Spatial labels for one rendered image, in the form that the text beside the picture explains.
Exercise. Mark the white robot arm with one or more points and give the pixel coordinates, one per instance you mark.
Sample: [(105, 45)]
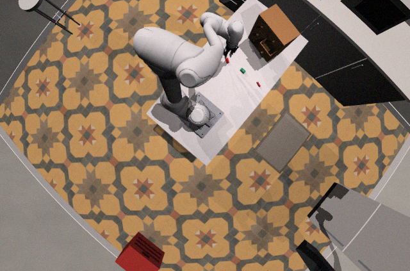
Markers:
[(177, 61)]

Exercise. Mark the brown small chest of drawers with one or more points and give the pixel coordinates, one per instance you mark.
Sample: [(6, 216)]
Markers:
[(281, 26)]

